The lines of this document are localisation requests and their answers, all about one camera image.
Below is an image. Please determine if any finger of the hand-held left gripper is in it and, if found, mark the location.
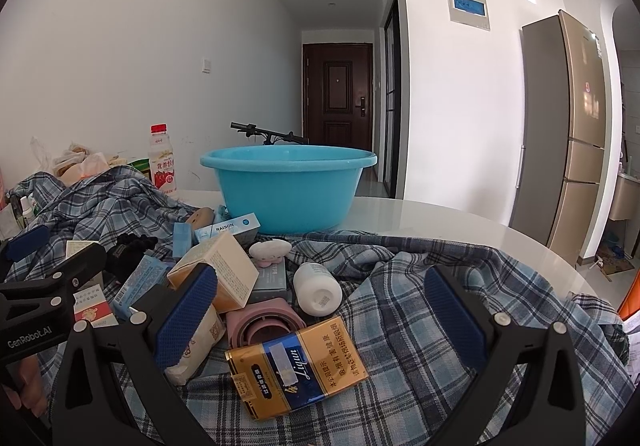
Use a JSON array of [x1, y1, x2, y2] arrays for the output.
[[0, 225, 52, 271], [0, 242, 108, 301]]

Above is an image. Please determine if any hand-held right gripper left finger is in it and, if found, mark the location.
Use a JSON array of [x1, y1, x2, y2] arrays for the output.
[[50, 263, 221, 446]]

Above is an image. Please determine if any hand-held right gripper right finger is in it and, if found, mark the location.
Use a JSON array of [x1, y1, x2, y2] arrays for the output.
[[424, 265, 586, 446]]

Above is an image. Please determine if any white plastic bottle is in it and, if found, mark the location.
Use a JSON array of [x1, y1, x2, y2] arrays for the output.
[[292, 262, 343, 317]]

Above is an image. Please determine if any blue plastic basin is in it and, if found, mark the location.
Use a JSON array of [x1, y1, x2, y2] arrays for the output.
[[200, 146, 378, 235]]

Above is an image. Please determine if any person's left hand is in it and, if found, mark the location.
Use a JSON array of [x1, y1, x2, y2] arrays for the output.
[[0, 355, 49, 413]]

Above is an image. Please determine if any cream booklet card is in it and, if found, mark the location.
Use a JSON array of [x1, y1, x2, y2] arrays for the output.
[[65, 240, 101, 267]]

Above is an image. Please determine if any white pink-printed sachet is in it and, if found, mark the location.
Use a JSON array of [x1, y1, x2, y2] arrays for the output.
[[165, 303, 227, 386]]

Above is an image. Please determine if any red white cigarette pack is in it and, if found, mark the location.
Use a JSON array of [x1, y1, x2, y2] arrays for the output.
[[72, 287, 118, 327]]

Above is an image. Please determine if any light blue packet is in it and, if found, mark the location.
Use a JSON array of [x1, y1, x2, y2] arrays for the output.
[[111, 255, 173, 321], [172, 222, 193, 259]]

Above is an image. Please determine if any blue plaid cloth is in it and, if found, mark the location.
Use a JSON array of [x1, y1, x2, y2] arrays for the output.
[[0, 166, 633, 446]]

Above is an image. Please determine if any black fabric hair band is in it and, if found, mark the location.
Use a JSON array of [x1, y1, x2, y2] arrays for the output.
[[105, 233, 160, 284]]

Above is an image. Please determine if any cream carton box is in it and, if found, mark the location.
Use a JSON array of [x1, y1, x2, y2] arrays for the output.
[[166, 231, 260, 313]]

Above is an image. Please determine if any grey box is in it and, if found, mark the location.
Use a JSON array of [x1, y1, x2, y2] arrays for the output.
[[247, 258, 291, 304]]

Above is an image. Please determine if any pile of plastic bags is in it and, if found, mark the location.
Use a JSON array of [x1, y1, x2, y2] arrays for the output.
[[30, 136, 131, 187]]

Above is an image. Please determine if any light blue cigarette pack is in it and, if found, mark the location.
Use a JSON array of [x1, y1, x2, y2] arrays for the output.
[[194, 213, 262, 243]]

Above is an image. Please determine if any white plush toy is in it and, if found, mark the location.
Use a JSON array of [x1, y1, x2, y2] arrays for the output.
[[248, 238, 293, 269]]

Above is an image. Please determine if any gold blue cigarette pack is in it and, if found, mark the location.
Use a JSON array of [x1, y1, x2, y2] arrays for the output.
[[224, 317, 370, 423]]

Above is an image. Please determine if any red-capped milk drink bottle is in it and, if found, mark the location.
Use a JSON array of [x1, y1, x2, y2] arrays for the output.
[[147, 124, 179, 197]]

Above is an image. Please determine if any brown doormat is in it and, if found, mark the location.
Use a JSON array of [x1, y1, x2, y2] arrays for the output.
[[595, 243, 637, 277]]

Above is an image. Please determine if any orange item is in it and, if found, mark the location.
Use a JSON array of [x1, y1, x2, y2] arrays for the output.
[[617, 290, 640, 327]]

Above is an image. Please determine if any black bicycle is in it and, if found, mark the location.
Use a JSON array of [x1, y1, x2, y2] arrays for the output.
[[230, 122, 310, 147]]

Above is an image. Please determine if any white sink cabinet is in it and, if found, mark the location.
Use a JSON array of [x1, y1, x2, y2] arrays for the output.
[[610, 171, 640, 221]]

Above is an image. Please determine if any black framed glass door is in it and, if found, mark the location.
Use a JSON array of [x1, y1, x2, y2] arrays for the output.
[[384, 0, 404, 199]]

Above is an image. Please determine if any gold refrigerator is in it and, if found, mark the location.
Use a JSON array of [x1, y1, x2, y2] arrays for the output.
[[510, 10, 623, 267]]

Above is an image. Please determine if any dark brown entrance door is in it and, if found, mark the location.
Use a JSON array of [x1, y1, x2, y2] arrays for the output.
[[302, 43, 374, 167]]

